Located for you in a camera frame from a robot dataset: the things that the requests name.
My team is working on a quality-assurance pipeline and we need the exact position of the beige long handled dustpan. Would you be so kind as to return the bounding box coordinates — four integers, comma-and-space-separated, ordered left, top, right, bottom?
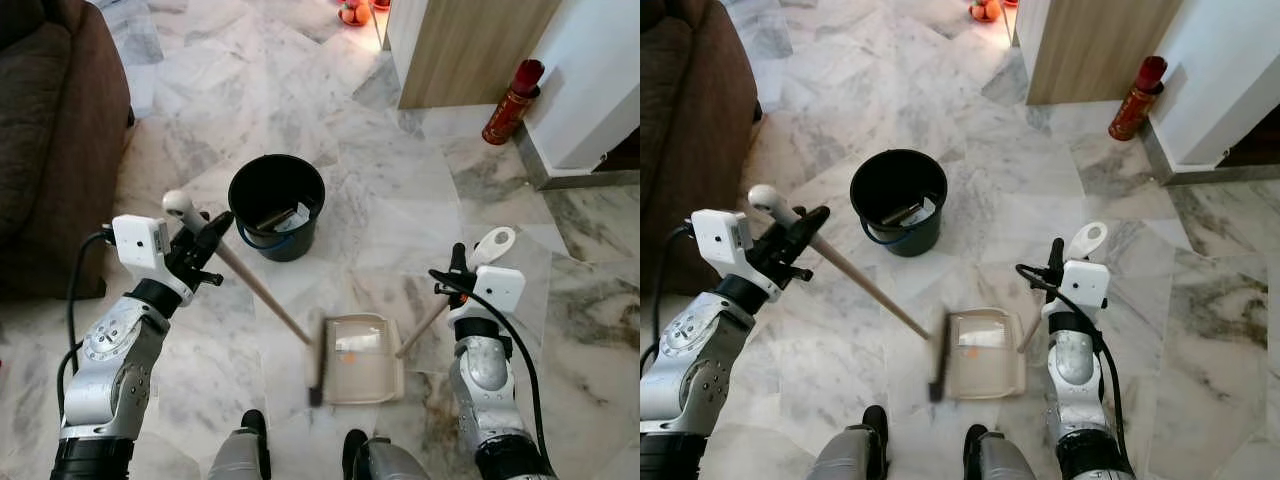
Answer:
321, 226, 518, 406
944, 221, 1109, 402

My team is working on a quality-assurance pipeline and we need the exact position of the grey left robot leg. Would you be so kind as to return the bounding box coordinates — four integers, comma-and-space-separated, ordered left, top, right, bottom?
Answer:
207, 409, 272, 480
807, 404, 890, 480

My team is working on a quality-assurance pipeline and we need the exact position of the light wooden cabinet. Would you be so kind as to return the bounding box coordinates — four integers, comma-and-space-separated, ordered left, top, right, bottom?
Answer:
1024, 0, 1184, 107
397, 0, 563, 111

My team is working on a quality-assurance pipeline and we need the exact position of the wooden handled black broom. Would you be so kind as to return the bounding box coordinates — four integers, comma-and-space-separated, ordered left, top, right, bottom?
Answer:
748, 184, 952, 404
162, 189, 332, 408

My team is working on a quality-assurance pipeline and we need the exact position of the paper rubbish in bucket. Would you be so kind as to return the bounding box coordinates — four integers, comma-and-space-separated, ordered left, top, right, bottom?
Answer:
254, 204, 310, 237
879, 197, 937, 230

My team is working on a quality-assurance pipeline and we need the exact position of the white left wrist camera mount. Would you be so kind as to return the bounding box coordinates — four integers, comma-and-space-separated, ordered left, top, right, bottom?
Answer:
691, 208, 754, 267
111, 214, 173, 273

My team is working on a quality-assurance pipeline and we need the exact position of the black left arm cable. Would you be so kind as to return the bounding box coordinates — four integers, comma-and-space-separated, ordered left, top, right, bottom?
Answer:
56, 230, 115, 423
648, 223, 698, 373

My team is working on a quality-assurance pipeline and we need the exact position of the black plastic bucket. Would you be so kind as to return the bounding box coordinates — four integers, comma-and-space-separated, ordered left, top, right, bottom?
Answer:
227, 153, 327, 264
849, 148, 949, 259

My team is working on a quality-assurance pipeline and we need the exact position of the red fire extinguisher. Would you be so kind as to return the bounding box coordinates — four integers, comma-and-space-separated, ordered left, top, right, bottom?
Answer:
481, 58, 547, 147
1107, 55, 1169, 143

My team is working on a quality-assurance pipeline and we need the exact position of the grey right robot leg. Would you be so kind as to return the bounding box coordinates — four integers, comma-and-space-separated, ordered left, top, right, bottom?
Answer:
962, 424, 1053, 480
342, 428, 433, 480

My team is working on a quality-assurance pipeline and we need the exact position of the dark brown sofa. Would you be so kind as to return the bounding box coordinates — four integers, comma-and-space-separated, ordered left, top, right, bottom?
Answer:
640, 0, 763, 297
0, 0, 135, 301

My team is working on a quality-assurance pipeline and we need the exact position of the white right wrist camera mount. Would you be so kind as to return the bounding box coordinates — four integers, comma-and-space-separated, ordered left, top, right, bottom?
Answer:
455, 264, 527, 322
1044, 259, 1112, 313

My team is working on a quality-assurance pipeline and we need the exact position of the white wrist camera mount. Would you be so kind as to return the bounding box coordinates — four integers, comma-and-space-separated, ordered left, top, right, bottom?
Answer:
1044, 259, 1112, 313
111, 214, 173, 273
455, 264, 527, 322
691, 208, 754, 267

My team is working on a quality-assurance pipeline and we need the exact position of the grey robot leg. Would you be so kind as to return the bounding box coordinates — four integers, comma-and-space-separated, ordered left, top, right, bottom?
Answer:
962, 424, 1053, 480
207, 409, 272, 480
342, 428, 433, 480
807, 404, 890, 480

